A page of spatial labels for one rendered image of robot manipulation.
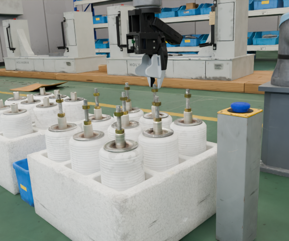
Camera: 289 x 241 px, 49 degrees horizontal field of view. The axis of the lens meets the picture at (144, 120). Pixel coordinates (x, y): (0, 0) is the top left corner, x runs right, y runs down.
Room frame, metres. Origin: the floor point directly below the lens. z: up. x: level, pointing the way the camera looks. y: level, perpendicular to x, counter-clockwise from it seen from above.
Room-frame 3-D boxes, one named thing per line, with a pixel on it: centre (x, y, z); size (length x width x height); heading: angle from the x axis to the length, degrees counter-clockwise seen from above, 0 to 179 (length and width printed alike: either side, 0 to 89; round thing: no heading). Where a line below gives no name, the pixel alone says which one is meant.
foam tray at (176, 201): (0.81, 0.05, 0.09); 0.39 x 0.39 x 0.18; 44
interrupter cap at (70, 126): (0.81, 0.22, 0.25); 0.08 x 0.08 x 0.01
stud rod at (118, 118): (0.64, 0.05, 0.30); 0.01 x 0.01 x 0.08
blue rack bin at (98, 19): (7.48, 0.78, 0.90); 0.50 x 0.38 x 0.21; 143
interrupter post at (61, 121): (0.81, 0.22, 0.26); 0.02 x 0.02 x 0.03
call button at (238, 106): (0.65, -0.20, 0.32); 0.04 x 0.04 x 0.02
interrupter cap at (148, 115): (0.89, -0.03, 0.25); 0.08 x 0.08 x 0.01
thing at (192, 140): (0.80, -0.12, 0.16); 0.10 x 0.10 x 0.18
